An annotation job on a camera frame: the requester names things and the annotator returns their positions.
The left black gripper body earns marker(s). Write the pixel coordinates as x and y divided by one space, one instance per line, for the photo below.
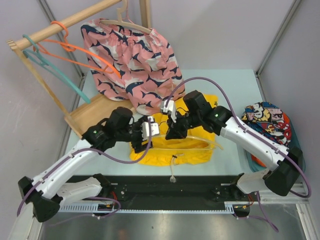
135 131

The yellow hanger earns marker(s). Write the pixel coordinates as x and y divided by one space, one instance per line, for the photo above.
191 142

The teal hanger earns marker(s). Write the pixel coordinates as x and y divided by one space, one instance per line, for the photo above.
36 57

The teal laundry basket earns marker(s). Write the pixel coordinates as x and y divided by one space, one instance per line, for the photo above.
296 140

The yellow shorts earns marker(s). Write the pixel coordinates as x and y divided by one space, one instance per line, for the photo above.
174 157

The beige hanger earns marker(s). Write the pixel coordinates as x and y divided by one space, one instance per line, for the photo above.
123 19

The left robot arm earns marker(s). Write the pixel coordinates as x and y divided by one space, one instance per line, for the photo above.
50 190

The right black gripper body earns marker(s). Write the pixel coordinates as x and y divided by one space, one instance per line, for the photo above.
191 118

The white slotted cable duct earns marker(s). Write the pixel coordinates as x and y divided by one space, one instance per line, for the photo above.
104 207

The orange hanger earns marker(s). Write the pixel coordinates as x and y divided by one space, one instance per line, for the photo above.
75 60

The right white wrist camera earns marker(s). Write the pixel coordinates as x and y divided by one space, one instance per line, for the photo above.
168 107

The colourful cartoon print shorts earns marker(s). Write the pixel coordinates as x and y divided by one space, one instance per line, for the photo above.
270 122

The pink shark print shorts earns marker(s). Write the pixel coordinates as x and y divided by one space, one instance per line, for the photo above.
128 64

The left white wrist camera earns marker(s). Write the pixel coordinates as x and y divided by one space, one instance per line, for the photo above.
150 128

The aluminium frame rail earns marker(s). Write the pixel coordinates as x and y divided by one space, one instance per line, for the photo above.
268 197

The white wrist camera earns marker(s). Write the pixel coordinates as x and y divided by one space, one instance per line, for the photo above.
168 107
150 128

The wooden clothes rack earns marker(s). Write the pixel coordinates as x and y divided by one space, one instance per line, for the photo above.
87 114

